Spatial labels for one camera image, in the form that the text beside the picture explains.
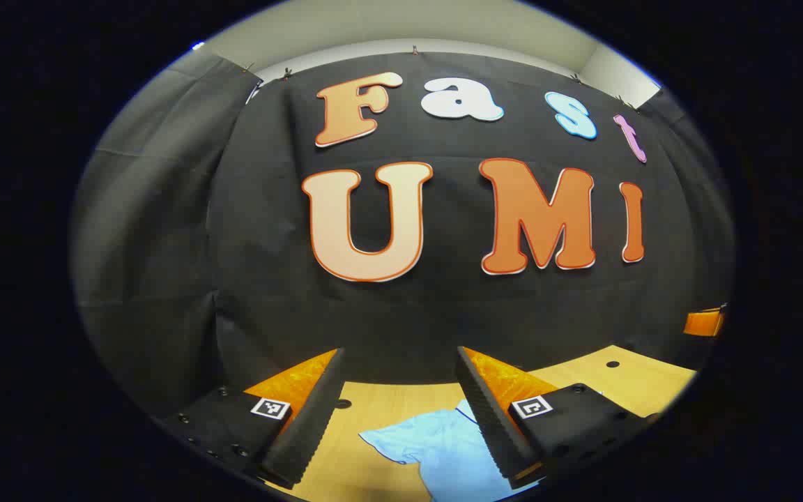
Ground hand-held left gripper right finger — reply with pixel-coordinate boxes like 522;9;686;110
454;346;661;490

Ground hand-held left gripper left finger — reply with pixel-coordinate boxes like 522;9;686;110
154;347;347;490

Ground light blue T-shirt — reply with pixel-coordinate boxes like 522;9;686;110
358;399;543;502

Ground black backdrop cloth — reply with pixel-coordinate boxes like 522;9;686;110
70;49;735;420

